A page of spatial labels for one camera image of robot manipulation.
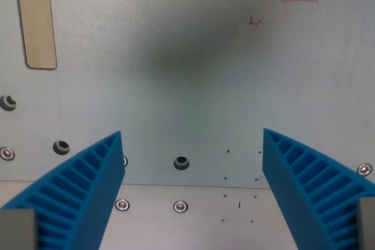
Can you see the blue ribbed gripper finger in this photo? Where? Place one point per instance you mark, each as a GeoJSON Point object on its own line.
{"type": "Point", "coordinates": [88, 191]}
{"type": "Point", "coordinates": [290, 185]}

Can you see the light wooden strip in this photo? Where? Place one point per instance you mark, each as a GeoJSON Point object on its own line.
{"type": "Point", "coordinates": [36, 18]}

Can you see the silver round-head screw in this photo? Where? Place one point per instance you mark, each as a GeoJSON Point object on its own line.
{"type": "Point", "coordinates": [6, 153]}
{"type": "Point", "coordinates": [180, 206]}
{"type": "Point", "coordinates": [364, 169]}
{"type": "Point", "coordinates": [122, 205]}
{"type": "Point", "coordinates": [125, 161]}

